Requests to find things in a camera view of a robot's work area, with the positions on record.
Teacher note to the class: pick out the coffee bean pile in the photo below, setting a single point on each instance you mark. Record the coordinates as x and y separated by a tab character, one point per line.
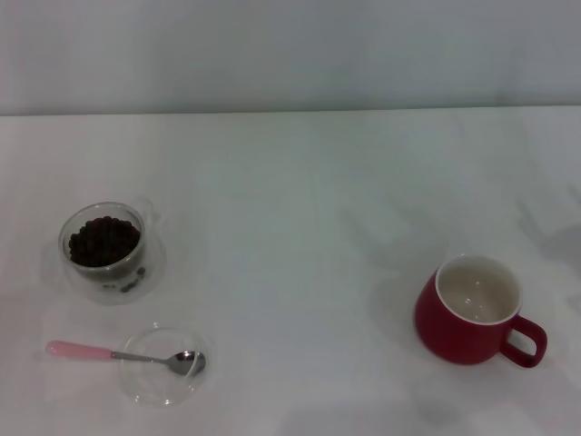
102	243

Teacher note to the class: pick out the double-walled glass cup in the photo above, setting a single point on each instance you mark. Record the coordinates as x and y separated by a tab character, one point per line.
91	282

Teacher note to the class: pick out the clear glass dish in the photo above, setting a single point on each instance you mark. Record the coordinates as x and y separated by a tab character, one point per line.
154	388

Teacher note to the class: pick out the red ceramic mug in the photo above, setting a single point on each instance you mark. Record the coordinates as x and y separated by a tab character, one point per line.
436	327

